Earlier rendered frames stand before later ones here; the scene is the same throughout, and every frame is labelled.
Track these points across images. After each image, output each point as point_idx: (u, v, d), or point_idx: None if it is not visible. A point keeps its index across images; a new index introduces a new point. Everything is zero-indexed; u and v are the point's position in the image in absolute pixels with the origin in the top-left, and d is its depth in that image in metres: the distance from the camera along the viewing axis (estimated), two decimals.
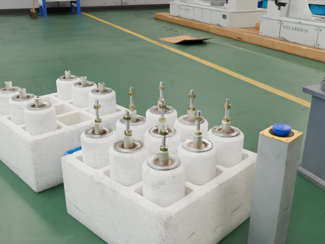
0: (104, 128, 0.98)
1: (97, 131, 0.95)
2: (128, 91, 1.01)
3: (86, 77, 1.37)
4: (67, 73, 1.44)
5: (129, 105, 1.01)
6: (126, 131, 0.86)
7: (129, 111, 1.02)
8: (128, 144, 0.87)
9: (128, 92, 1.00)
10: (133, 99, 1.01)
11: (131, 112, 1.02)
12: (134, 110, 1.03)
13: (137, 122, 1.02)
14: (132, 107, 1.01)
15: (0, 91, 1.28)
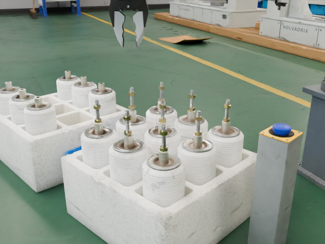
0: (104, 128, 0.98)
1: (97, 131, 0.95)
2: None
3: (86, 77, 1.37)
4: (67, 73, 1.44)
5: (129, 104, 1.02)
6: (126, 131, 0.86)
7: (129, 111, 1.02)
8: (128, 144, 0.87)
9: (129, 91, 1.01)
10: (131, 99, 1.01)
11: (131, 112, 1.02)
12: (134, 110, 1.03)
13: (138, 122, 1.02)
14: (129, 107, 1.02)
15: (0, 91, 1.28)
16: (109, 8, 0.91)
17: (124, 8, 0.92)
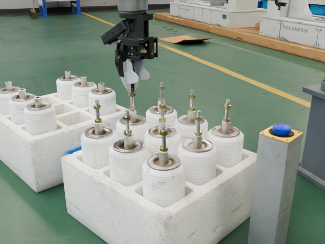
0: (104, 128, 0.98)
1: (97, 131, 0.95)
2: (133, 94, 1.00)
3: (86, 77, 1.37)
4: (67, 73, 1.44)
5: (135, 105, 1.02)
6: (126, 131, 0.86)
7: (129, 111, 1.02)
8: (128, 144, 0.87)
9: (135, 93, 1.01)
10: (131, 99, 1.02)
11: (131, 112, 1.02)
12: (134, 110, 1.03)
13: (138, 122, 1.02)
14: (133, 106, 1.03)
15: (0, 91, 1.28)
16: None
17: None
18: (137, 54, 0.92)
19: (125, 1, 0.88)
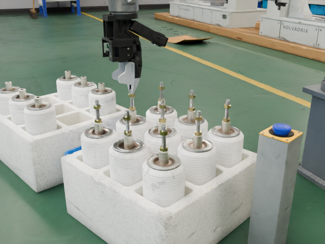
0: (104, 128, 0.98)
1: (97, 131, 0.95)
2: (128, 93, 1.01)
3: (86, 77, 1.37)
4: (67, 73, 1.44)
5: (130, 107, 1.02)
6: (126, 131, 0.86)
7: (129, 111, 1.02)
8: (128, 144, 0.87)
9: (128, 94, 1.00)
10: (133, 101, 1.01)
11: (131, 112, 1.02)
12: (134, 110, 1.03)
13: (138, 122, 1.02)
14: (133, 109, 1.02)
15: (0, 91, 1.28)
16: (141, 61, 0.94)
17: (133, 58, 0.96)
18: (108, 52, 0.96)
19: None
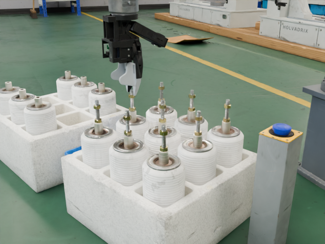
0: (104, 128, 0.98)
1: (97, 131, 0.95)
2: None
3: (86, 77, 1.37)
4: (67, 73, 1.44)
5: None
6: (126, 131, 0.86)
7: (129, 111, 1.02)
8: (128, 144, 0.87)
9: None
10: (130, 101, 1.02)
11: (131, 112, 1.02)
12: (134, 110, 1.03)
13: (138, 122, 1.02)
14: (129, 108, 1.03)
15: (0, 91, 1.28)
16: (142, 61, 0.94)
17: (133, 59, 0.96)
18: (108, 53, 0.96)
19: None
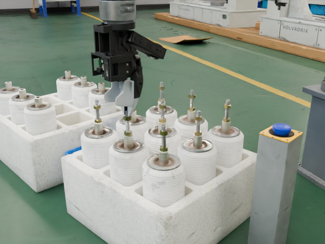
0: (104, 128, 0.98)
1: (97, 131, 0.95)
2: None
3: (86, 77, 1.37)
4: (67, 73, 1.44)
5: None
6: (131, 131, 0.87)
7: None
8: (128, 144, 0.87)
9: None
10: None
11: None
12: None
13: (138, 122, 1.02)
14: None
15: (0, 91, 1.28)
16: (143, 78, 0.79)
17: None
18: (99, 69, 0.80)
19: None
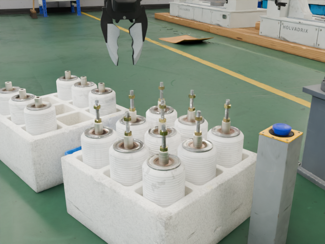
0: (104, 128, 0.98)
1: (97, 131, 0.95)
2: (134, 95, 1.01)
3: (86, 77, 1.37)
4: (67, 73, 1.44)
5: (134, 107, 1.03)
6: (130, 131, 0.87)
7: (129, 111, 1.02)
8: (128, 144, 0.87)
9: (134, 94, 1.01)
10: (130, 101, 1.02)
11: (131, 112, 1.02)
12: None
13: (138, 122, 1.02)
14: (131, 108, 1.03)
15: (0, 91, 1.28)
16: (100, 20, 0.75)
17: (118, 20, 0.77)
18: None
19: None
